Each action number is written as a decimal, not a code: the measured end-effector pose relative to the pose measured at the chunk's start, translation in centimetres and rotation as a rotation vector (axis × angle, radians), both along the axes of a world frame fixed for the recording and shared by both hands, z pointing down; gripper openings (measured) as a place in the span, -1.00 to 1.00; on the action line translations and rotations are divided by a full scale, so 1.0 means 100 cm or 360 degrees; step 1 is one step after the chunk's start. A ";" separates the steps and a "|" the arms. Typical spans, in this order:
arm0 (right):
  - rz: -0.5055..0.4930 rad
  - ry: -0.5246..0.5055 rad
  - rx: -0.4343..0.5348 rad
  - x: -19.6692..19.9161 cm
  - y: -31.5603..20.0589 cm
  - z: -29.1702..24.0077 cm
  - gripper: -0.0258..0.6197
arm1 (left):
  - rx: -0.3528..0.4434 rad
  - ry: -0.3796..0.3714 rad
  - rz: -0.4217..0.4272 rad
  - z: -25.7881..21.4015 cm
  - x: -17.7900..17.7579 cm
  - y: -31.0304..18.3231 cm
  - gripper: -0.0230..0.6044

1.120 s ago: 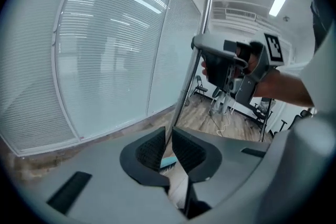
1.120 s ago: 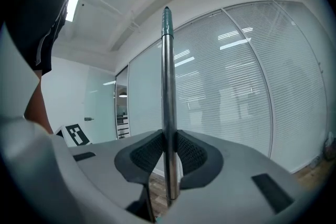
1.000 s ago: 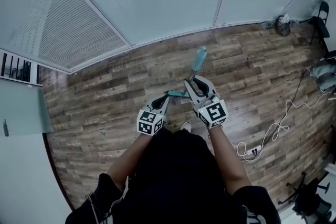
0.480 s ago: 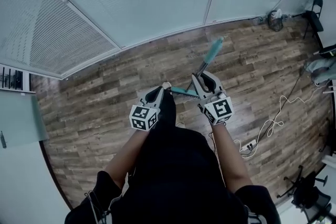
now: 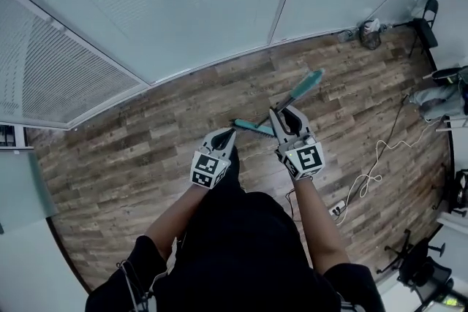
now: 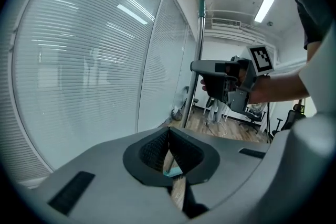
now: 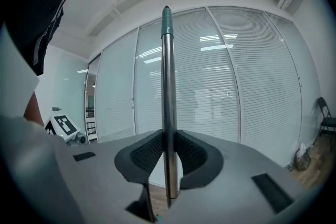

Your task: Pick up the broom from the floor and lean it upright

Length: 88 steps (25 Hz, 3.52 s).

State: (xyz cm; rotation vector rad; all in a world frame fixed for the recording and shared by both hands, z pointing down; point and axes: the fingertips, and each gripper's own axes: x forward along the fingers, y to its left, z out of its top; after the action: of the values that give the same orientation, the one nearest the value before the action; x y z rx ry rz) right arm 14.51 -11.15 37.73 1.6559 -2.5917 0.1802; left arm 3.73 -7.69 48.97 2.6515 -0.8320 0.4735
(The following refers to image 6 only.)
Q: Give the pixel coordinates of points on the black mesh trash bin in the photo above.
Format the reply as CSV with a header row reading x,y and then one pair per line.
x,y
176,115

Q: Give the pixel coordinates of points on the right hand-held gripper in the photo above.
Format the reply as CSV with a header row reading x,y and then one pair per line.
x,y
218,86

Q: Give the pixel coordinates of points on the round ceiling smoke detector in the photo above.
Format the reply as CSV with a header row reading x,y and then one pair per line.
x,y
270,24

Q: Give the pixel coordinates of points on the white window blinds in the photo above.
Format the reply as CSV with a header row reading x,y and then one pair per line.
x,y
162,65
78,60

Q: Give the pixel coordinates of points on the black office chair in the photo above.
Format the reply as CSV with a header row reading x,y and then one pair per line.
x,y
291,119
253,115

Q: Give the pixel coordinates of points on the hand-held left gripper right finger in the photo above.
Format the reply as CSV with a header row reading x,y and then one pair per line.
x,y
236,178

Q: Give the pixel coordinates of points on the person's right forearm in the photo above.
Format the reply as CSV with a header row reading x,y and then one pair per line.
x,y
278,86

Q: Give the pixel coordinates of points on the person's black clothed body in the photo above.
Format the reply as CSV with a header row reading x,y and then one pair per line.
x,y
312,8

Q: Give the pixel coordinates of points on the long ceiling light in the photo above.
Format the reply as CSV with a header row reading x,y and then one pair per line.
x,y
267,0

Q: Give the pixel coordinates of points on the white ceiling air vent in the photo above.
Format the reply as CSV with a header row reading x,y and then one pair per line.
x,y
225,22

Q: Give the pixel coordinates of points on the person's right hand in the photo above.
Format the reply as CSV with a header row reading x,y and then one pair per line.
x,y
204,85

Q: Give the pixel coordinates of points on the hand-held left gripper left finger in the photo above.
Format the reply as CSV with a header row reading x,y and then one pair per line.
x,y
105,191

